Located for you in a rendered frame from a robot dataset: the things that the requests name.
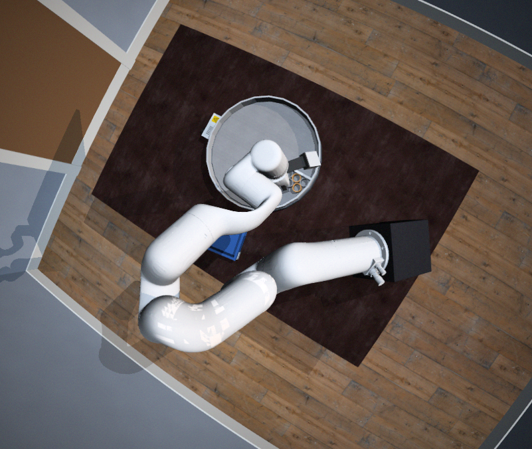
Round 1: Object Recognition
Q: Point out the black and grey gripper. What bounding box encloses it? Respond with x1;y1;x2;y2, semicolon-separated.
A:
269;171;290;191

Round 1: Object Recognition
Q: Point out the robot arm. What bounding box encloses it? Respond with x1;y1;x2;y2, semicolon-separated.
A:
138;139;389;353

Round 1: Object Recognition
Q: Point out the blue tray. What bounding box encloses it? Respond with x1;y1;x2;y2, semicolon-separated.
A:
208;232;247;261

